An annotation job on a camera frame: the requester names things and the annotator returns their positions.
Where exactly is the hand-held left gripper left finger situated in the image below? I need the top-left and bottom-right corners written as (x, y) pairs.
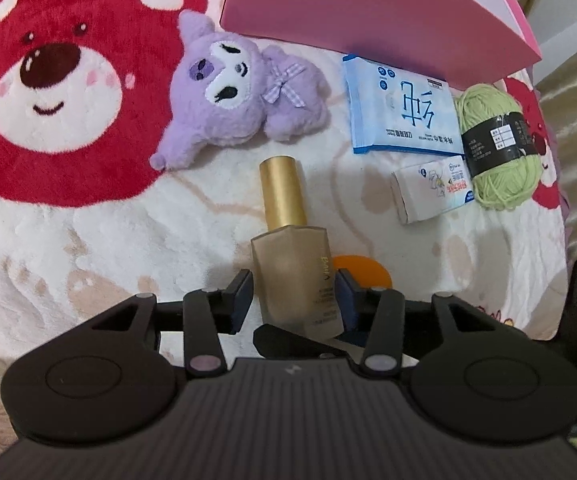
top-left (89, 269), bottom-right (255, 379)

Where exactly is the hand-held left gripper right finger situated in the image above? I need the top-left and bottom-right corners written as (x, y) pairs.
top-left (335, 268), bottom-right (502, 380)

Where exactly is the orange makeup sponge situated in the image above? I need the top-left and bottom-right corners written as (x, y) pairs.
top-left (331, 255), bottom-right (393, 292)

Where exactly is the frosted bottle with gold cap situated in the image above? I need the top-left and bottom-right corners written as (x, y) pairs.
top-left (250, 156), bottom-right (345, 338)

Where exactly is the small white tissue pack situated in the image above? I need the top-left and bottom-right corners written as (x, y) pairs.
top-left (391, 156), bottom-right (476, 225)

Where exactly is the green yarn ball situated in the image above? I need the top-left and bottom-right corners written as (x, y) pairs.
top-left (455, 83), bottom-right (542, 212)

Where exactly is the pink cardboard box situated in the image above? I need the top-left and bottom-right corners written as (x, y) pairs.
top-left (219, 0), bottom-right (542, 92)

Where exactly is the beige satin curtain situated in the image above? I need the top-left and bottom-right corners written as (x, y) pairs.
top-left (535, 42), bottom-right (577, 261)

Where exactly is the red bear printed blanket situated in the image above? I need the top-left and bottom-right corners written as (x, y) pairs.
top-left (0, 0), bottom-right (576, 396)

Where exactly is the blue wet wipes pack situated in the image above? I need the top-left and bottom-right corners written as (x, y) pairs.
top-left (342, 53), bottom-right (465, 156)

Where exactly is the purple plush toy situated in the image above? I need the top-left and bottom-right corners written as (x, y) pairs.
top-left (149, 10), bottom-right (330, 171)

